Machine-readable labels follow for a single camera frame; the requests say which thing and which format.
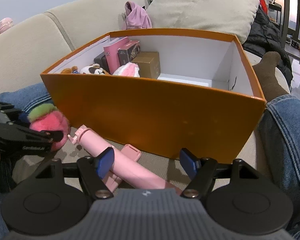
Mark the pink selfie stick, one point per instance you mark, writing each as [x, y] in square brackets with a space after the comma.
[125, 166]

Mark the pink handheld fan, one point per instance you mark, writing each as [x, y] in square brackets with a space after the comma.
[5, 24]

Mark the dark red box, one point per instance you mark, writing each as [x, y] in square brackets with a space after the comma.
[128, 52]

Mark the brown cardboard box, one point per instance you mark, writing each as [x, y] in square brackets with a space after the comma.
[148, 63]

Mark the dark grey box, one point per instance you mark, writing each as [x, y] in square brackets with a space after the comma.
[102, 61]

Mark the orange cardboard box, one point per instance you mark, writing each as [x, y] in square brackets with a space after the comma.
[207, 98]

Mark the black jacket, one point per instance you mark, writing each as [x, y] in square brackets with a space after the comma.
[264, 36]

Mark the beige cushion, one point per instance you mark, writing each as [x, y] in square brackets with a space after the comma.
[224, 16]

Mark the brown bear plush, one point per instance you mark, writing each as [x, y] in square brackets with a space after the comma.
[72, 70]

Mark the dog plush toy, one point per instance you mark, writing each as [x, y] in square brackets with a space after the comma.
[93, 69]

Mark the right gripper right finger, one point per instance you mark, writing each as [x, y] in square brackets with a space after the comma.
[201, 173]

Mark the brown socked right foot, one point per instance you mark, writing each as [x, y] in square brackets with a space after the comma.
[265, 72]

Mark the pink notebook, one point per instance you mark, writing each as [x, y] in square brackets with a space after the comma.
[111, 52]

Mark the pink garment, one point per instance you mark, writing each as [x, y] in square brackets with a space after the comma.
[135, 17]

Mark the beige sofa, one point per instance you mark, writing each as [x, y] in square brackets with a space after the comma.
[35, 44]

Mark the blue jeans right leg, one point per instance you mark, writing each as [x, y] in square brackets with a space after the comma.
[279, 131]

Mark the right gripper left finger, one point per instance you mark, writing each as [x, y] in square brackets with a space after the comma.
[92, 172]

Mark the pink white plush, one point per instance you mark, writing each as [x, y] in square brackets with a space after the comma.
[130, 70]

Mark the pink strawberry plush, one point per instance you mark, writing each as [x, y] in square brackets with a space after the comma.
[46, 117]

